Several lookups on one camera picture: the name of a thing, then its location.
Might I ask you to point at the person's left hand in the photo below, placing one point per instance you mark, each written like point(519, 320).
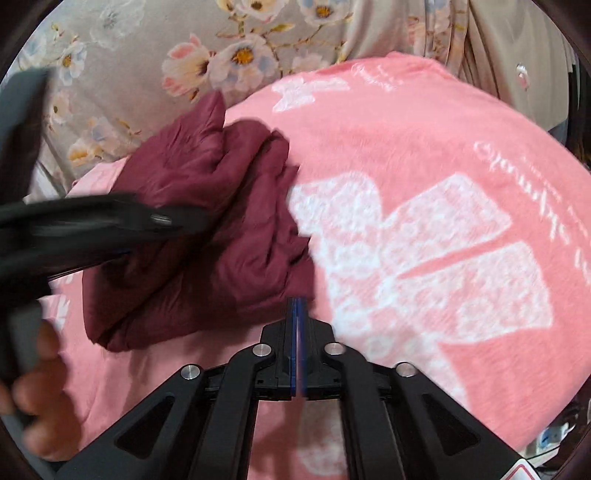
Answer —
point(51, 406)

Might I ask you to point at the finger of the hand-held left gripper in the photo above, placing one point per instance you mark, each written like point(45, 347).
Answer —
point(138, 219)
point(55, 254)

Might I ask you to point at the pink printed blanket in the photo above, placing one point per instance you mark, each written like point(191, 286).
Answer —
point(415, 138)

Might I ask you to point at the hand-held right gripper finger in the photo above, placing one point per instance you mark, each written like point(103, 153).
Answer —
point(292, 350)
point(303, 350)

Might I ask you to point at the beige cloth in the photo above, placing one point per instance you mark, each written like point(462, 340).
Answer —
point(508, 46)

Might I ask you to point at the maroon puffer jacket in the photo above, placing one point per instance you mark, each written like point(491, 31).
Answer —
point(221, 194)

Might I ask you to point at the grey floral quilt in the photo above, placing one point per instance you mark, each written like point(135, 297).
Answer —
point(138, 46)

